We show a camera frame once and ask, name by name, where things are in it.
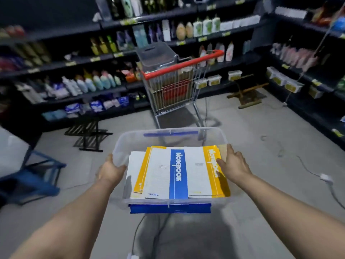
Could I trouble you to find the row of blue white bottles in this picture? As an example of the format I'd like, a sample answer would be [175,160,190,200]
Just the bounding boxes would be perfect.
[61,69,122,97]

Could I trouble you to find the long dark shelving unit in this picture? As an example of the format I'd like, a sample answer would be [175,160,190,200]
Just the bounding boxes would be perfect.
[0,0,271,132]

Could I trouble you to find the white notebook with yellow stripe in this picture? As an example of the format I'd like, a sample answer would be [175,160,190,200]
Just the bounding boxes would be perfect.
[184,145,231,198]

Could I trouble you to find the person's right forearm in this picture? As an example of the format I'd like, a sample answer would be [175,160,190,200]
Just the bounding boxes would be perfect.
[231,172,345,259]

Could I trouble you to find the row of white detergent bottles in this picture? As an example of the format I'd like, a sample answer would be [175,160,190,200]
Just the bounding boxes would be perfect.
[198,42,235,65]

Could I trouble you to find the row of purple bottles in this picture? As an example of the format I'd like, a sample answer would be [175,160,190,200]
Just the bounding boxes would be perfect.
[116,23,177,51]

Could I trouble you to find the orange packets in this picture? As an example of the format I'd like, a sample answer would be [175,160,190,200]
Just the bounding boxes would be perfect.
[121,68,142,83]

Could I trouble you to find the white notebook with blue stripe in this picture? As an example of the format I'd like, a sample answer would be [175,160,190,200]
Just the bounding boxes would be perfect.
[142,147,189,200]

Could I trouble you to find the black folding stand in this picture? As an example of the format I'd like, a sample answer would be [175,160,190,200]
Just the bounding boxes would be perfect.
[64,119,114,153]

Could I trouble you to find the plain white notebook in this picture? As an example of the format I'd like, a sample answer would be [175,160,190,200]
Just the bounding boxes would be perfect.
[127,151,147,199]

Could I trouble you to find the person's right hand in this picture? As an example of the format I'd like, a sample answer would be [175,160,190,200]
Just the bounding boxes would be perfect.
[216,144,253,184]

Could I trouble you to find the shopping cart with red handle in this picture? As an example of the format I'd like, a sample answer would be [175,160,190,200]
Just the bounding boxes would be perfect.
[142,49,225,130]

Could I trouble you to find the clear plastic bin in cart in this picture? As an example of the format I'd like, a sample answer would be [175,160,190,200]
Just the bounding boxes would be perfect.
[135,41,180,76]

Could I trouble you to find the row of pink packets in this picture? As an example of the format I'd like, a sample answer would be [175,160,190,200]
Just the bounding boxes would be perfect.
[271,42,320,74]

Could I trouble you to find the row of flat white boxes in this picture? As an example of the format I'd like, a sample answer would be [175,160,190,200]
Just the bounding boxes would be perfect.
[274,6,308,20]

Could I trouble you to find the wooden stand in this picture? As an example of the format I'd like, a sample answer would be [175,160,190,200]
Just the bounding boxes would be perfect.
[227,74,270,110]

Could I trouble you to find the pile of colourful snack packets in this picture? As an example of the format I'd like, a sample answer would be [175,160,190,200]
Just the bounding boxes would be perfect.
[309,1,345,34]

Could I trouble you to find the row of yellow green bottles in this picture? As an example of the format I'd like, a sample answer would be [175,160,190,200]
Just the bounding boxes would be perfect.
[90,35,118,56]

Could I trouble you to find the grey floor cable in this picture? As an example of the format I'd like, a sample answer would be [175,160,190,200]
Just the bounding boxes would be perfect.
[260,135,345,211]

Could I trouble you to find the yellow edged notebook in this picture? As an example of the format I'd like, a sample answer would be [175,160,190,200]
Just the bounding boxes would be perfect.
[133,146,167,194]

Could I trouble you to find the tan cardboard box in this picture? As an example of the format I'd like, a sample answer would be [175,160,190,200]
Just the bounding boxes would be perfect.
[150,67,195,111]

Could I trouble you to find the red box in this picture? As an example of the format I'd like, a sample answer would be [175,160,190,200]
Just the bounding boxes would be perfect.
[161,80,191,105]

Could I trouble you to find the row of white tubs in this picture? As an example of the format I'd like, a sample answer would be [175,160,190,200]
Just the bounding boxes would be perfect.
[266,66,325,99]

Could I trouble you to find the dark floor cable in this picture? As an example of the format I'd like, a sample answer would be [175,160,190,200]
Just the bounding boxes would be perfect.
[130,213,173,259]

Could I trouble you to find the person's left forearm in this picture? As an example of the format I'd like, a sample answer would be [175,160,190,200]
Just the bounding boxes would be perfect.
[9,175,117,259]

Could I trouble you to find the blue metal stool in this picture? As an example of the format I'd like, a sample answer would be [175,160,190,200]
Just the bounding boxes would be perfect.
[0,148,67,206]

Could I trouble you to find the dark side shelving unit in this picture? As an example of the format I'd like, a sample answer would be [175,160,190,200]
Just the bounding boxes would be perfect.
[263,0,345,149]

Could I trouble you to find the clear plastic storage bin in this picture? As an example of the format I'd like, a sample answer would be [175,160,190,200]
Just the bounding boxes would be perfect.
[112,127,230,215]

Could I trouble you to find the row of dark tall bottles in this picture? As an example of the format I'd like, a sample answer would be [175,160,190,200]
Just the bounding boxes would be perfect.
[107,0,180,20]

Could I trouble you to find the row of white grey packets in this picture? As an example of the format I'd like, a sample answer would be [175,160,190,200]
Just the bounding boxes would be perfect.
[15,77,71,103]

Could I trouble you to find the white green refill pouch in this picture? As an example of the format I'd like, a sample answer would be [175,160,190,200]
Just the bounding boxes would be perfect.
[202,16,212,36]
[211,14,221,33]
[192,18,203,38]

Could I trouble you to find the person's left hand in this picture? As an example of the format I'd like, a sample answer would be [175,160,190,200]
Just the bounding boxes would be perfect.
[97,153,127,187]

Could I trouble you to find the row of blue white packets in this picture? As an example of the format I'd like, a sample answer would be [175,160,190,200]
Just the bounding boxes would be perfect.
[41,95,130,122]

